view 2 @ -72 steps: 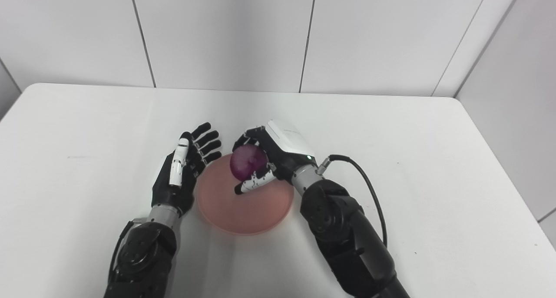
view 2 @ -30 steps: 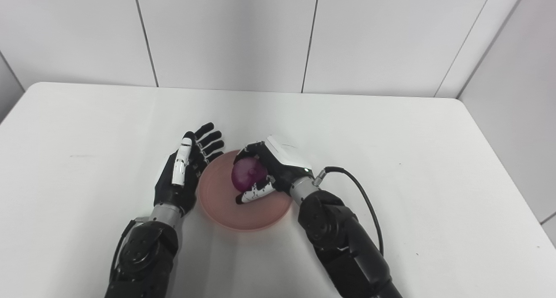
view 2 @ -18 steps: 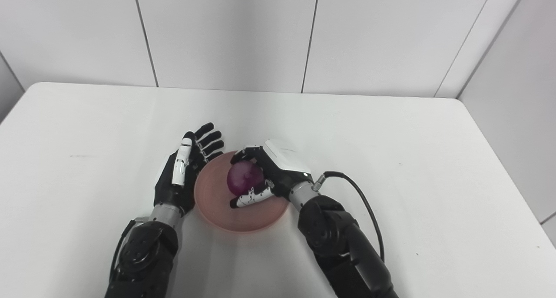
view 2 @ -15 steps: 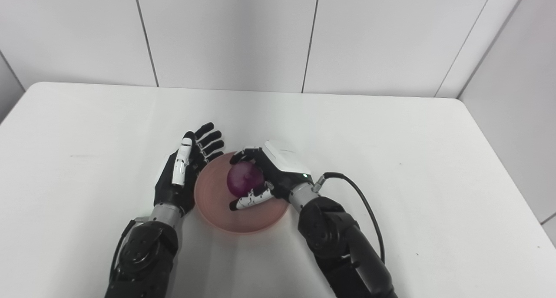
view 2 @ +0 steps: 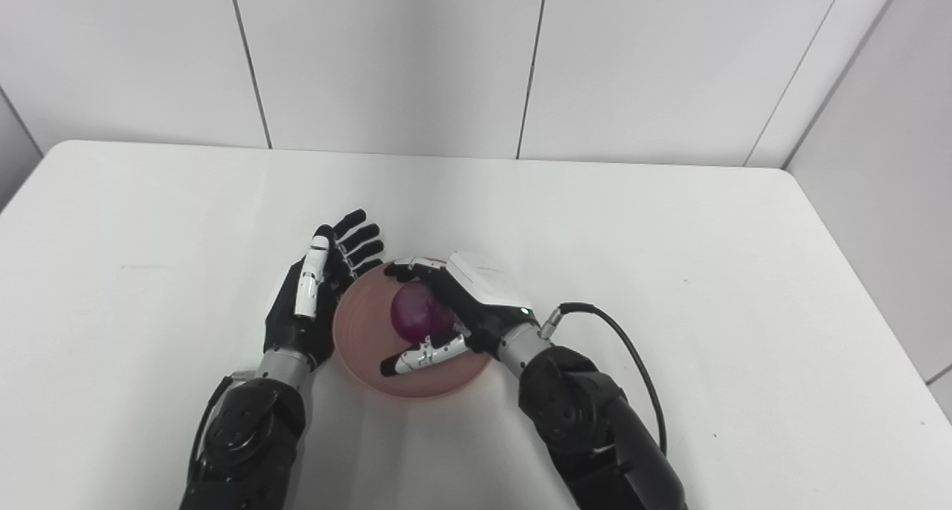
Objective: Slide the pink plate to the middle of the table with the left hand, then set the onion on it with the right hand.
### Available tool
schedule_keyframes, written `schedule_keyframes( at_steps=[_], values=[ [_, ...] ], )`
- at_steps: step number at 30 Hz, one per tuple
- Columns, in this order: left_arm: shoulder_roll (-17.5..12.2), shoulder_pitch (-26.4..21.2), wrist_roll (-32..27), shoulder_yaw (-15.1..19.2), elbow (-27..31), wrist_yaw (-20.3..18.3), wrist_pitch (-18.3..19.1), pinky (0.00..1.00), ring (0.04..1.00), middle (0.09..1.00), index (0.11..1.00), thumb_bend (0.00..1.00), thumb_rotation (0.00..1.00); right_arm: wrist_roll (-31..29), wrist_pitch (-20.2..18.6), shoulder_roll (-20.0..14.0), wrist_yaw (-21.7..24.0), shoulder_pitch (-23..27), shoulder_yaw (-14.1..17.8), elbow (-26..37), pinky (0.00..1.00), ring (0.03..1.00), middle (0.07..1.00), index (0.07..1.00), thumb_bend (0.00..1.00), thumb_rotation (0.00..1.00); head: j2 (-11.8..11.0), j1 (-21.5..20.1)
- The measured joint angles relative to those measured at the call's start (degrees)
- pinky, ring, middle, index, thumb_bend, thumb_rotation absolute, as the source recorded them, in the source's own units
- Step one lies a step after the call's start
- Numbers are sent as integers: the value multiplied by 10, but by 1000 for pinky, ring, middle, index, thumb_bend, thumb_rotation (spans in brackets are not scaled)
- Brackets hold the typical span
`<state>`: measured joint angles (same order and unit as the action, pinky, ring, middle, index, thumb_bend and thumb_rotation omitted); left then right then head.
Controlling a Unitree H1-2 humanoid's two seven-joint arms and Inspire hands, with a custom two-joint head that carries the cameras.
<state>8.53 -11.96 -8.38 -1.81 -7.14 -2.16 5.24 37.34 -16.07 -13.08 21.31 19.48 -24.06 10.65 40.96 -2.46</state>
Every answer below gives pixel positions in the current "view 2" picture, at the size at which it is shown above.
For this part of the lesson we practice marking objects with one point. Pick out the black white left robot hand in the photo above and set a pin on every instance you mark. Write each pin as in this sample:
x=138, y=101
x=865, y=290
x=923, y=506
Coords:
x=301, y=317

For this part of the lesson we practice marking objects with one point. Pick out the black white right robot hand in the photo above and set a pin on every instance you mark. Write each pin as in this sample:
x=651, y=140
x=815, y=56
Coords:
x=476, y=302

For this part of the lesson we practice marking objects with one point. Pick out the purple red onion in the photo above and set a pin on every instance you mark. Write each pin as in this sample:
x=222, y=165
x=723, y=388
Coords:
x=416, y=313

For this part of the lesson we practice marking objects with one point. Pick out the pink round plate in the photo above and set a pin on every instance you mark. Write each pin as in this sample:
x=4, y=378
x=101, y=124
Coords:
x=364, y=354

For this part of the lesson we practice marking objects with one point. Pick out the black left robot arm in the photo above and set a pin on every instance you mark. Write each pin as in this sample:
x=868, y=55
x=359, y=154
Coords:
x=245, y=443

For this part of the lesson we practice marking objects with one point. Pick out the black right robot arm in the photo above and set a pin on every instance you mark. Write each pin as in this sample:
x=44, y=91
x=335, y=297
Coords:
x=587, y=428

